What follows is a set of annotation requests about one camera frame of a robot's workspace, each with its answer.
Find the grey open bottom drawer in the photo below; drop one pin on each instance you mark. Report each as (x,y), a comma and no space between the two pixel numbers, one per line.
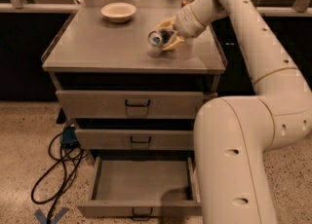
(160,186)

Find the silver blue redbull can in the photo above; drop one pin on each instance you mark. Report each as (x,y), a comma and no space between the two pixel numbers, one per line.
(161,38)

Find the grey middle drawer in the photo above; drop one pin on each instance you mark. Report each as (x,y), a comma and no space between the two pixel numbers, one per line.
(135,140)

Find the grey metal drawer cabinet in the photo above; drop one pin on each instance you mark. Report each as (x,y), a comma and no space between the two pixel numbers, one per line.
(95,54)

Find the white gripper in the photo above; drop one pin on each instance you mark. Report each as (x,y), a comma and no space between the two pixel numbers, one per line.
(187,23)

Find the white paper bowl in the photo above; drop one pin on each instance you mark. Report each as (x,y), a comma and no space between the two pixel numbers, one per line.
(118,12)

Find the blue power box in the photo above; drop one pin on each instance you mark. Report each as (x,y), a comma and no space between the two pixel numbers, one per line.
(69,138)

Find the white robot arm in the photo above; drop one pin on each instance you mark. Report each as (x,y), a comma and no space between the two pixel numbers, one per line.
(231,133)

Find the grey top drawer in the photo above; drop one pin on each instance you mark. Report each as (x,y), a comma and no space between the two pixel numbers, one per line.
(132,104)

